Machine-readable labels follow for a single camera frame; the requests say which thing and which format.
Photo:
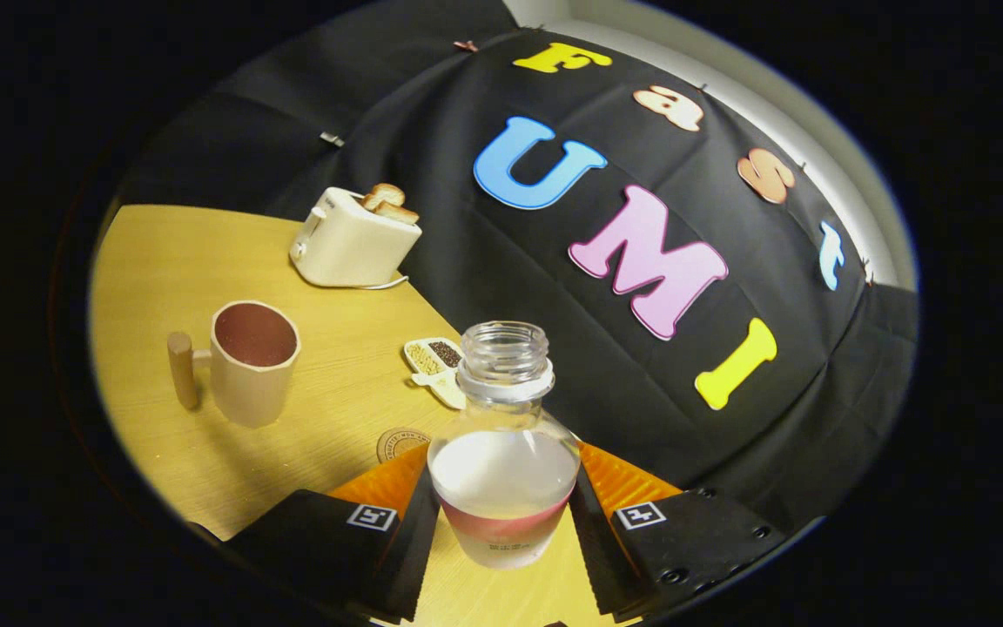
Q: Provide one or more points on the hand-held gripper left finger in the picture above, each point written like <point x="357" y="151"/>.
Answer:
<point x="410" y="557"/>

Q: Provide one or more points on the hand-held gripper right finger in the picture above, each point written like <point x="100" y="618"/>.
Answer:
<point x="593" y="549"/>

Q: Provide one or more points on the round cork coaster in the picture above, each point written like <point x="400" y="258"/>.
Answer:
<point x="397" y="442"/>

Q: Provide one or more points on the clear juice bottle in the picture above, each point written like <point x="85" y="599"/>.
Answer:
<point x="503" y="470"/>

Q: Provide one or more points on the white divided dish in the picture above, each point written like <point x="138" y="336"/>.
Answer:
<point x="432" y="357"/>

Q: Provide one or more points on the black backdrop cloth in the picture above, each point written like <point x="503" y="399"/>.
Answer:
<point x="501" y="261"/>

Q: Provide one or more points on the white toaster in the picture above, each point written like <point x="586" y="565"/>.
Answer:
<point x="349" y="248"/>

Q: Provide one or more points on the toast slice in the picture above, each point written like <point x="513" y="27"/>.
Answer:
<point x="397" y="212"/>
<point x="384" y="195"/>

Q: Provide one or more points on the wooden table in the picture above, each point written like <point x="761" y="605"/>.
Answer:
<point x="171" y="261"/>

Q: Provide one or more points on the silver clip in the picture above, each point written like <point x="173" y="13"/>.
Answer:
<point x="332" y="138"/>

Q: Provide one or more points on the red clip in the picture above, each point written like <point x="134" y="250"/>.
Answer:
<point x="467" y="45"/>

